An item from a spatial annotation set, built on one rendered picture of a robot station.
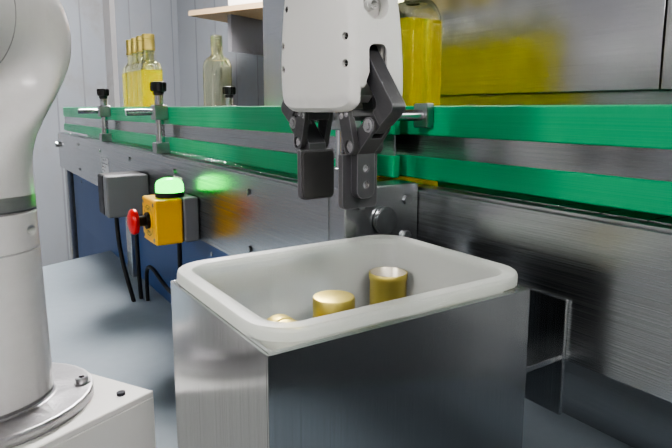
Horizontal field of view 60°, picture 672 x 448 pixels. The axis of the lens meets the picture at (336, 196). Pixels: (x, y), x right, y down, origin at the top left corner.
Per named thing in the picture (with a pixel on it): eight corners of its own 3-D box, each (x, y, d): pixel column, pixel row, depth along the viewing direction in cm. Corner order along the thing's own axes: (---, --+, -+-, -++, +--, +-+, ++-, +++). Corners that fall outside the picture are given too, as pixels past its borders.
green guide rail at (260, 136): (345, 182, 61) (345, 105, 60) (337, 183, 61) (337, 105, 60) (67, 130, 206) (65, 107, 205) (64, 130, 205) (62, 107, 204)
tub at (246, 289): (529, 380, 45) (535, 271, 44) (268, 482, 33) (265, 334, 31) (388, 314, 59) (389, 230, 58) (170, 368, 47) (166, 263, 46)
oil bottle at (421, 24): (440, 175, 72) (445, -5, 69) (406, 178, 69) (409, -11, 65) (410, 171, 76) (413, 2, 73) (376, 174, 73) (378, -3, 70)
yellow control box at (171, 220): (200, 243, 92) (198, 197, 91) (153, 249, 88) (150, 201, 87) (185, 235, 98) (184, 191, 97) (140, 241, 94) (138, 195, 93)
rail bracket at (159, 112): (172, 155, 106) (168, 81, 104) (130, 157, 102) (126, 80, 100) (165, 154, 110) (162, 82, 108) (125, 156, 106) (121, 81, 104)
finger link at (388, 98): (419, 66, 38) (394, 143, 40) (353, 27, 43) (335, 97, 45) (405, 65, 37) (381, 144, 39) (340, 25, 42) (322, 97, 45)
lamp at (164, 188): (188, 196, 91) (187, 177, 91) (159, 199, 89) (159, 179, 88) (179, 193, 95) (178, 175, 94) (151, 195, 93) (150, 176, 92)
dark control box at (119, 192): (150, 216, 115) (148, 174, 113) (108, 221, 110) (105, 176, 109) (139, 210, 121) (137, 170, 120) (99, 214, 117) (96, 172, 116)
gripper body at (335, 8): (421, -50, 41) (418, 112, 42) (336, -23, 49) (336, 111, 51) (333, -68, 37) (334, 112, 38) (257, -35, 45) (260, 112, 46)
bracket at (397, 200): (421, 247, 62) (422, 182, 61) (348, 260, 57) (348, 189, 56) (399, 241, 65) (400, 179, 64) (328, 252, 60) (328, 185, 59)
